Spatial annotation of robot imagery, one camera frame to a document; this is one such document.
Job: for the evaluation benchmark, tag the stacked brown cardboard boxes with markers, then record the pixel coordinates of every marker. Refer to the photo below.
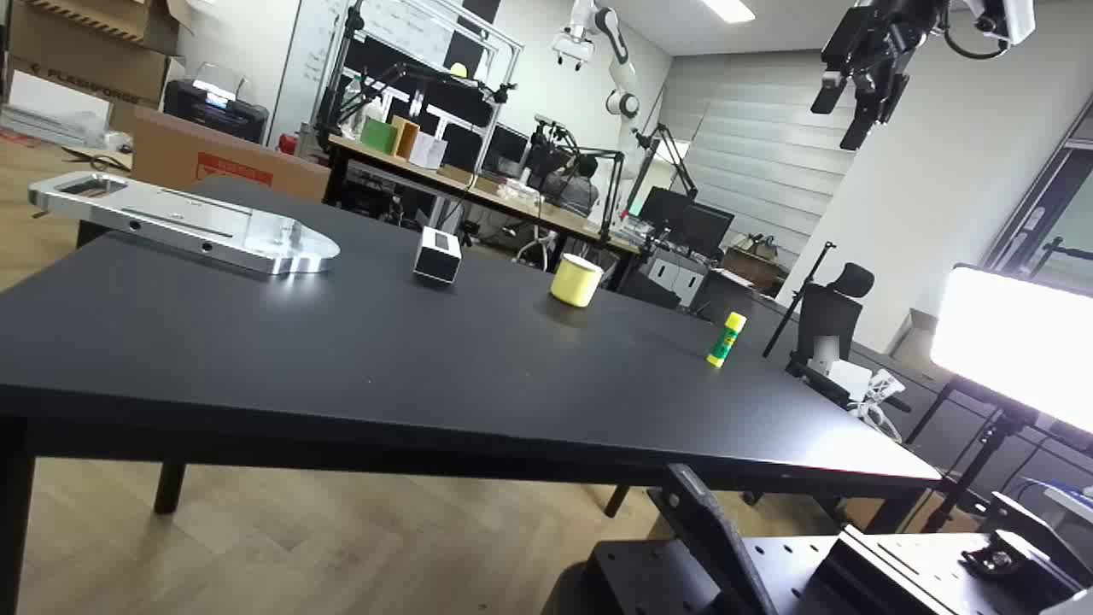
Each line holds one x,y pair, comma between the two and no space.
89,45

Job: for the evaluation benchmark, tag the green box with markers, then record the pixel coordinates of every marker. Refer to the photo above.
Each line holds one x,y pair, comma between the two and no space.
378,134

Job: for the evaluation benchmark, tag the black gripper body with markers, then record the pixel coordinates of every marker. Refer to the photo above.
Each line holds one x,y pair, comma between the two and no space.
876,39

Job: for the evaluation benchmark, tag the flat silver metal plate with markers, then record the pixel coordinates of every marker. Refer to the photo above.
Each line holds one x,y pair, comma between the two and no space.
188,218

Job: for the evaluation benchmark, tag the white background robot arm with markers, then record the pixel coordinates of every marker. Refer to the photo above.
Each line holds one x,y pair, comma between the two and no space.
604,45

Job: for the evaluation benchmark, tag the black office chair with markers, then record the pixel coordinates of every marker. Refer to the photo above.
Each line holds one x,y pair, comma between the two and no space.
828,318

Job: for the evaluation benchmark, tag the black computer monitor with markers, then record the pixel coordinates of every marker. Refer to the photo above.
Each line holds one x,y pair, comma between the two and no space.
685,218

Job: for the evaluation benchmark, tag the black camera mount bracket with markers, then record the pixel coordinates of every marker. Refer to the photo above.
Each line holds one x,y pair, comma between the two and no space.
840,564

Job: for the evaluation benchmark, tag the small white box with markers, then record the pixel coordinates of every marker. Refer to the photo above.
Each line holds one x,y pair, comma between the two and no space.
427,150

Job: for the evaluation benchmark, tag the black printer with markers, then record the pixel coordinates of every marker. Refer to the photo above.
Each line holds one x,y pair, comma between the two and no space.
212,107

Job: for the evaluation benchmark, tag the green yellow glue stick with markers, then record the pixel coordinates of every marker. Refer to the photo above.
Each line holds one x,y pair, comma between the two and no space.
727,338

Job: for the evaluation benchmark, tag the potted green plant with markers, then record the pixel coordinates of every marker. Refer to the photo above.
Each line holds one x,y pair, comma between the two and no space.
760,249

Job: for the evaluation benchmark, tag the black light stand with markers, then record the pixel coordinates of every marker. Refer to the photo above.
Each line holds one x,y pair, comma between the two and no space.
967,464

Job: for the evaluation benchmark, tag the brown cardboard box red label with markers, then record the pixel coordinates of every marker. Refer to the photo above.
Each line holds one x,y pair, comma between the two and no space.
223,158

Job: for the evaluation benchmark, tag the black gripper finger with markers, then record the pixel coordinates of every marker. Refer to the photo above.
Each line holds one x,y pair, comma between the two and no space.
860,123
828,94

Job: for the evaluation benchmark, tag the bright white light panel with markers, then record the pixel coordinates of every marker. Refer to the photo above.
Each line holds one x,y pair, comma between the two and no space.
1012,343

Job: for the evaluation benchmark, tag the ceiling light strip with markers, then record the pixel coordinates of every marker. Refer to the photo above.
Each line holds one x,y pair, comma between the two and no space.
728,9

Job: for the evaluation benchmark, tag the black metal shelf rack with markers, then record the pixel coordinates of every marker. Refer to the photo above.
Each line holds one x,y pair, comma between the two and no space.
427,86

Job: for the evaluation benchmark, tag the yellow paper cup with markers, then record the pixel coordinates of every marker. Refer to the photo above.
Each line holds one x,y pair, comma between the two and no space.
574,281

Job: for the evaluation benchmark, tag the small white black cube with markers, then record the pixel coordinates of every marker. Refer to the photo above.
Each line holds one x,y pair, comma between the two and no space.
435,256

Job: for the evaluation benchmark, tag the wooden top workbench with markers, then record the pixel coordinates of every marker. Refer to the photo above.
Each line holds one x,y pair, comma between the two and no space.
480,187

